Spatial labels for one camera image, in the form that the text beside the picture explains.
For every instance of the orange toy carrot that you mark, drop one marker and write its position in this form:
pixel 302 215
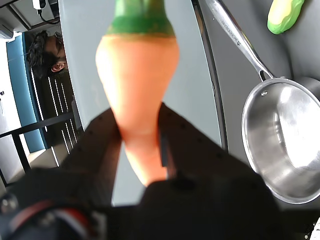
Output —
pixel 137 87

